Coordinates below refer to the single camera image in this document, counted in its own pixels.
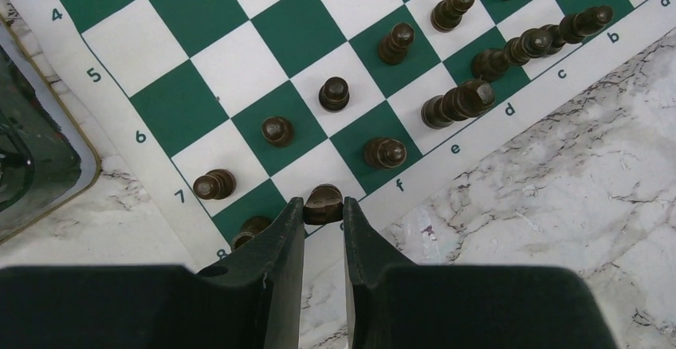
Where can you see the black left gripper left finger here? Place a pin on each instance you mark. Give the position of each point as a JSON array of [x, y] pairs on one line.
[[248, 299]]

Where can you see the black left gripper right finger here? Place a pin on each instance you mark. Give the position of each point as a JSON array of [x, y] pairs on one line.
[[396, 303]]

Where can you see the dark brown rook corner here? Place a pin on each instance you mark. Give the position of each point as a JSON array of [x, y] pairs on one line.
[[249, 230]]

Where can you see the dark brown knight piece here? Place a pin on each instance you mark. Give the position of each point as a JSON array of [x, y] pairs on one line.
[[277, 131]]

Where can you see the dark brown queen piece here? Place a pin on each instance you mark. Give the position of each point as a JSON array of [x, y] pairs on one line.
[[469, 100]]

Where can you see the dark brown bishop piece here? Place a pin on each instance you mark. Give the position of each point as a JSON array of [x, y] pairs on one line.
[[575, 28]]

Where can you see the green white chess board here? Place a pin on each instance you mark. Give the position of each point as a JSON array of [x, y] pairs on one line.
[[182, 87]]

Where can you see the gold tin with dark pieces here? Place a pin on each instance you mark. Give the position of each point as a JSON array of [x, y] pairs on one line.
[[46, 159]]

